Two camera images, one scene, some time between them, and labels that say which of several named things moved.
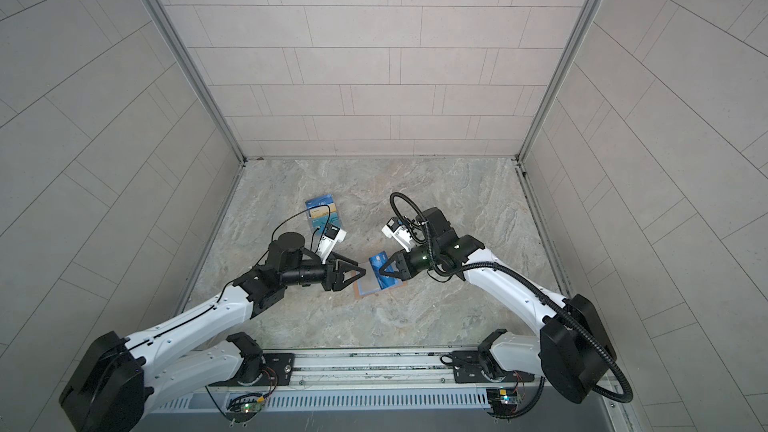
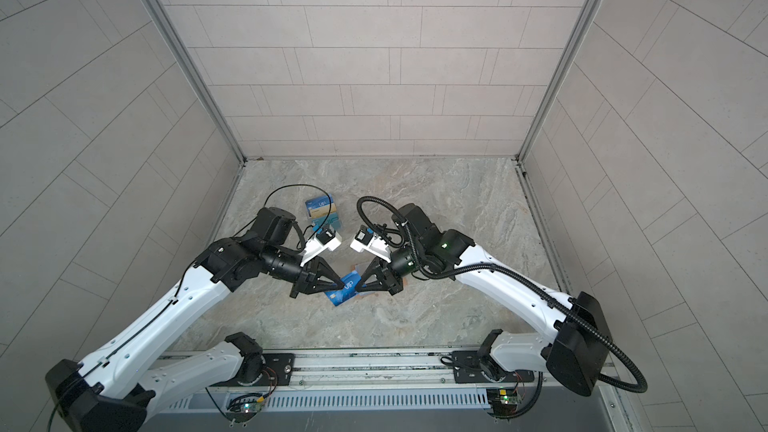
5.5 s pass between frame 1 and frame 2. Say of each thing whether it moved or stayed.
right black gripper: moved
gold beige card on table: stayed
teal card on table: stayed
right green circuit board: stayed
